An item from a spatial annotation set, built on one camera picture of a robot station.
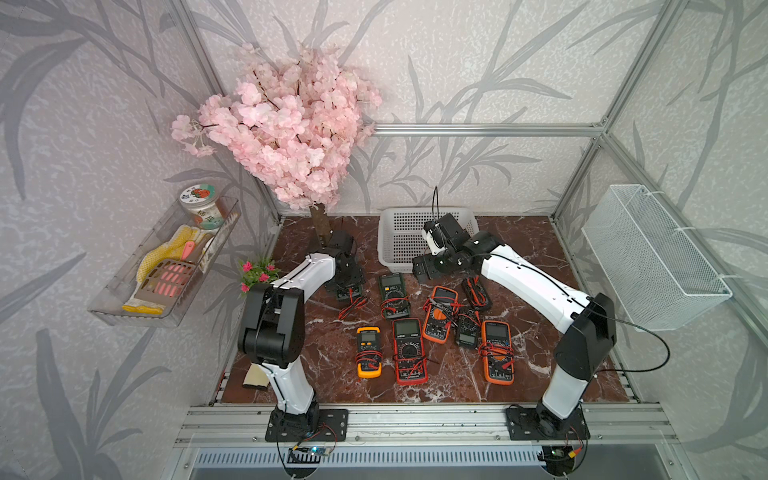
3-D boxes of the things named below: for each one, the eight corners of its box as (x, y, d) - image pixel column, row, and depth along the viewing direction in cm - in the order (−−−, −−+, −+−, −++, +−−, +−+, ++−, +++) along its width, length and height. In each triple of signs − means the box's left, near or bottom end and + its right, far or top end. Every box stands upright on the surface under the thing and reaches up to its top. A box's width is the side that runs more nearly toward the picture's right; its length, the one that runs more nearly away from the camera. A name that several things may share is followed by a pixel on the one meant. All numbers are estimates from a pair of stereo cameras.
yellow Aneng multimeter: (354, 378, 82) (352, 374, 79) (358, 331, 91) (357, 326, 88) (381, 378, 82) (381, 374, 79) (384, 331, 91) (383, 326, 88)
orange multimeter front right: (484, 385, 81) (487, 381, 78) (474, 325, 92) (477, 320, 89) (519, 385, 81) (523, 381, 78) (505, 326, 92) (509, 320, 89)
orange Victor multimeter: (419, 336, 90) (420, 330, 86) (433, 290, 100) (434, 282, 97) (446, 345, 88) (448, 338, 85) (457, 297, 99) (459, 289, 95)
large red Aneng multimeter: (391, 384, 81) (390, 380, 78) (392, 323, 93) (392, 318, 90) (426, 384, 81) (427, 380, 79) (423, 323, 93) (424, 318, 90)
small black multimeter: (457, 349, 88) (459, 344, 84) (453, 314, 95) (455, 308, 91) (481, 349, 88) (484, 344, 84) (475, 314, 95) (478, 308, 91)
